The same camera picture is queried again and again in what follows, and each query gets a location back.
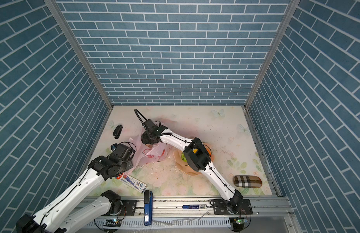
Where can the aluminium front rail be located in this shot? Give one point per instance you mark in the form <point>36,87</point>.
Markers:
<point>172,207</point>

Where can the blue marker pen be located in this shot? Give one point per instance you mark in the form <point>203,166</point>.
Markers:
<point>195,206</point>

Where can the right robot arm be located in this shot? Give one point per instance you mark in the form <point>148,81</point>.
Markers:
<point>198,159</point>

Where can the green fake fruit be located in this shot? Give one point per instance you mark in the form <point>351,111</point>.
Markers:
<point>183,157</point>

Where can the black stapler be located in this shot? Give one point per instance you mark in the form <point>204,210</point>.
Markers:
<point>117,131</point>

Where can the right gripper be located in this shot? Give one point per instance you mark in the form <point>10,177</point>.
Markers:
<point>144,139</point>

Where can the peach scalloped bowl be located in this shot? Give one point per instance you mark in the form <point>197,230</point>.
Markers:
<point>182,165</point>

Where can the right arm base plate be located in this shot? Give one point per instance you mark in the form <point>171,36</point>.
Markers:
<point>222,207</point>

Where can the plaid glasses case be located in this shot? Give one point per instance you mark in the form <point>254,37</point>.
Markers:
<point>247,181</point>

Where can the toothpaste box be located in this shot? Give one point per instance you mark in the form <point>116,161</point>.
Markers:
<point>132,182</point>

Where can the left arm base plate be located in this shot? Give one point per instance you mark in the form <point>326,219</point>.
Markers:
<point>128,207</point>

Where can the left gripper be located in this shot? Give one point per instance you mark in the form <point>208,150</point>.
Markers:
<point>130,162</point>

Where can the pink plastic bag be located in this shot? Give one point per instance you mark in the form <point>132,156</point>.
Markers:
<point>146,154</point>

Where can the blue stapler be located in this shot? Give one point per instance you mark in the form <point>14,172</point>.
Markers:
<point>148,207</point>

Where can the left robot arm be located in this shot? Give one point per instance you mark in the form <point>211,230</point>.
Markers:
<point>59,215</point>

